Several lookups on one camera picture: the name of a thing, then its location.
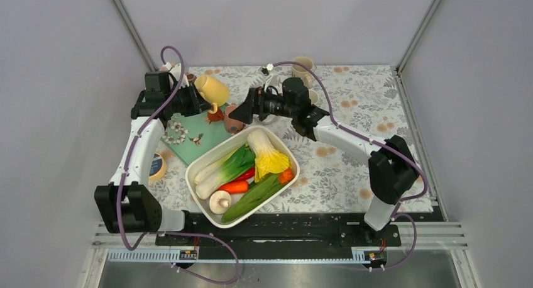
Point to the cream floral mug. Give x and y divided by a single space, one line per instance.
301 70

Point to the grey sponge pad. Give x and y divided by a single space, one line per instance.
269 120

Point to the floral tablecloth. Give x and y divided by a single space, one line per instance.
330 181

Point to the red chili pepper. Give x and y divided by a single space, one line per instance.
250 173

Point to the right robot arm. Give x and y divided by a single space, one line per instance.
391 166

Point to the light green mug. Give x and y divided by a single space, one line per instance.
314 97

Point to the orange carrot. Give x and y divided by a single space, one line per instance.
235 187

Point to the bok choy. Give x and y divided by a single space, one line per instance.
224 171

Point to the napa cabbage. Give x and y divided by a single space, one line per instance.
268 160

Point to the small orange mug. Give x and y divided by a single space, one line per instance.
215 117

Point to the brown small cup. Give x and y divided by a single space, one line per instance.
191 78

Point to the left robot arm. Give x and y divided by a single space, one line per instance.
125 203

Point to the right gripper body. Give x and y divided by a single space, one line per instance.
270 104

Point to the terracotta pink mug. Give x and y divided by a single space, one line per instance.
231 125

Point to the green floral tray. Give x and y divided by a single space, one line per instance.
189 137

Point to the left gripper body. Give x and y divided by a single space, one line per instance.
185 100

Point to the white mushroom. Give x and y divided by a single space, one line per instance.
220 202

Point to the yellow tape roll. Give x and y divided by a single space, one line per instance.
158 167

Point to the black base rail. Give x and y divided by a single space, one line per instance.
336 229

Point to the yellow mug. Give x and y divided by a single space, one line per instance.
213 91

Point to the white rectangular basin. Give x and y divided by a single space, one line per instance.
220 151

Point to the green cucumber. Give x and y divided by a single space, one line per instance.
260 192

